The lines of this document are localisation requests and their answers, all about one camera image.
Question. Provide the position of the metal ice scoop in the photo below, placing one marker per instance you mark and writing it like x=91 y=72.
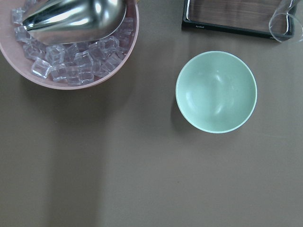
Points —
x=73 y=21

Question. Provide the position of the clear glass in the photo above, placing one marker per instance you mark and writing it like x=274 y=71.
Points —
x=286 y=24

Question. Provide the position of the mint green bowl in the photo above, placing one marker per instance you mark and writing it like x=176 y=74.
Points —
x=216 y=92

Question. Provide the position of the black wooden tray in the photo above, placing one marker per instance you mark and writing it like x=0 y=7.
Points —
x=244 y=17

